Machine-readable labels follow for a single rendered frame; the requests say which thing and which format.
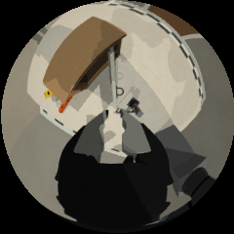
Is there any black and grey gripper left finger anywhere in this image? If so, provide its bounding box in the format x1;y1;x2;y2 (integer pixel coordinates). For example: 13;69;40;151
55;109;108;181

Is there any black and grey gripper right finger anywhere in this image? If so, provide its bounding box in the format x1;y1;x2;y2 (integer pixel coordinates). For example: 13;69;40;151
121;108;174;186

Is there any orange spirit level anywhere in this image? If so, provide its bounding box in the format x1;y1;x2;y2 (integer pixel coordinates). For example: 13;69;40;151
58;97;72;113

